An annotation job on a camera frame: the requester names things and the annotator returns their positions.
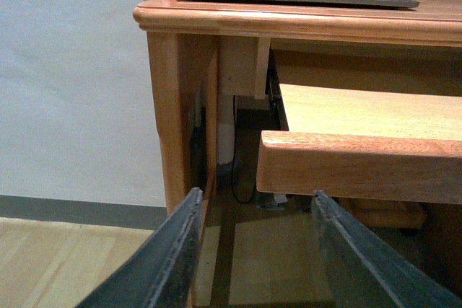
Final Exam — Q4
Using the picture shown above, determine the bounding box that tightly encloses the wooden keyboard tray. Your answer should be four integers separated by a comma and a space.
256, 50, 462, 205

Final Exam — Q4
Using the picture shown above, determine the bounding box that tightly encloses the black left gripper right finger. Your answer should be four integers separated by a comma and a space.
311, 190, 461, 307

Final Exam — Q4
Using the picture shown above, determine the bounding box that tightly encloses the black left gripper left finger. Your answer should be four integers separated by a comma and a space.
77, 188, 204, 307

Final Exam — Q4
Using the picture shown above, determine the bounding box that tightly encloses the black floor cable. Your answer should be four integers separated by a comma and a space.
230, 95, 256, 205

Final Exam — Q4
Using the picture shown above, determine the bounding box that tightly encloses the white pipe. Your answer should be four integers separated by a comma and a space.
217, 94, 235, 165

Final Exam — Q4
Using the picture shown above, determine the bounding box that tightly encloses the wooden desk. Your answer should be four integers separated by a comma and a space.
132, 0, 462, 308

